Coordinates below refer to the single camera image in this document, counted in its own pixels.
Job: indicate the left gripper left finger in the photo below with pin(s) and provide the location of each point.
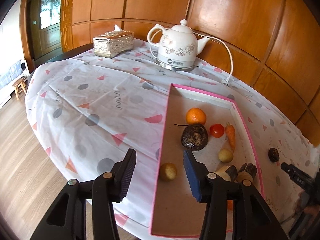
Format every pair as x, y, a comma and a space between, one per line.
123, 172

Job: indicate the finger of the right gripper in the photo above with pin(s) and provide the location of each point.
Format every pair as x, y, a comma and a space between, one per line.
296, 175

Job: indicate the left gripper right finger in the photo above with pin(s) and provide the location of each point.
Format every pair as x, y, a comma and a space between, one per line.
197, 173

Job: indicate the yellow round fruit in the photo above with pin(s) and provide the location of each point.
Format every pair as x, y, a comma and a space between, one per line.
167, 172
225, 155

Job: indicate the dark cut eggplant piece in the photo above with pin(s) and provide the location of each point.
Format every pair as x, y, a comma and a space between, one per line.
228, 173

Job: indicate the dark brown wrinkled fruit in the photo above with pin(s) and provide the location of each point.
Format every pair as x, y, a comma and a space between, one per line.
194, 137

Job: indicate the red tomato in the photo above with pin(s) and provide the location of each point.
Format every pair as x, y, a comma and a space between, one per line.
217, 130

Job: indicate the small orange carrot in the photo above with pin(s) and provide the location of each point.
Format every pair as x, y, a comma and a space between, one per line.
230, 132

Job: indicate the orange with stem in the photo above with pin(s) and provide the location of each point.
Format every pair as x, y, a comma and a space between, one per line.
230, 205

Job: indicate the white patterned tablecloth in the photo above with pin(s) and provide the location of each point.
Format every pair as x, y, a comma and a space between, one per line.
87, 111

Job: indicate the ornate silver tissue box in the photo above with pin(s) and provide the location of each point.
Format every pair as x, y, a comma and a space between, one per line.
112, 43

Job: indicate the white ceramic electric kettle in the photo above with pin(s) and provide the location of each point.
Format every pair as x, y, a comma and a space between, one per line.
178, 46

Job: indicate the small wooden stool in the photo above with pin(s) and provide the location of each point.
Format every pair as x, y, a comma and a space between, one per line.
20, 86

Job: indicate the wooden glass door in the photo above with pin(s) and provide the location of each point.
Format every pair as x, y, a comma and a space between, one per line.
43, 29

